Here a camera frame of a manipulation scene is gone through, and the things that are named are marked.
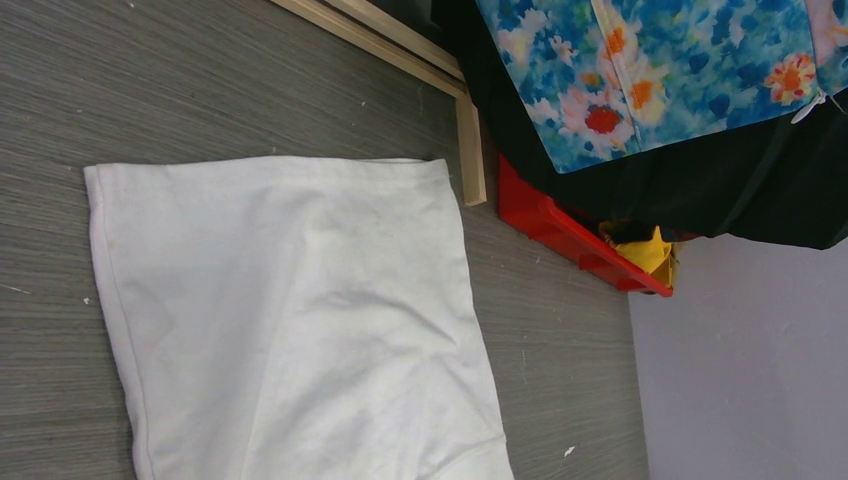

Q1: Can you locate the white garment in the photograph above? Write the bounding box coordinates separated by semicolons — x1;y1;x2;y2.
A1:
84;156;513;479

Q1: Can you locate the blue patterned garment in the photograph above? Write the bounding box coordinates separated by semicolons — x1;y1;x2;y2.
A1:
477;0;847;174

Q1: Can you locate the black pleated skirt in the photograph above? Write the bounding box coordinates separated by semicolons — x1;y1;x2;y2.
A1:
370;0;848;252

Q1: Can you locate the red plastic bin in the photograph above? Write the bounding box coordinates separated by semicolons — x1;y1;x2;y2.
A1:
498;156;673;298

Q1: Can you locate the wooden clothes rack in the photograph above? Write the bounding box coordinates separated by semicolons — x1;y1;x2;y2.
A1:
272;0;487;206

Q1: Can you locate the yellow garment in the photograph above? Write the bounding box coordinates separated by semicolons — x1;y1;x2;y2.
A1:
598;220;678;288

